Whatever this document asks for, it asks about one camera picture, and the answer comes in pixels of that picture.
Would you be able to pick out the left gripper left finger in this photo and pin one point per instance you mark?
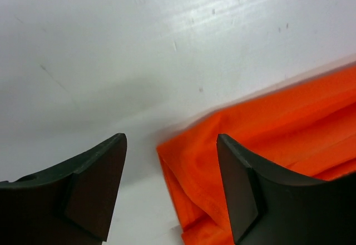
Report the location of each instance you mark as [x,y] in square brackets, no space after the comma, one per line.
[69,203]

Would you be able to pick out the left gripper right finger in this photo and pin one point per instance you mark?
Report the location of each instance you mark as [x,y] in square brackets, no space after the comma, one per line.
[269,204]

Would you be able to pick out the orange t shirt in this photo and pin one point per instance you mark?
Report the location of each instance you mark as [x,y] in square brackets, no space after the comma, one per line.
[308,128]

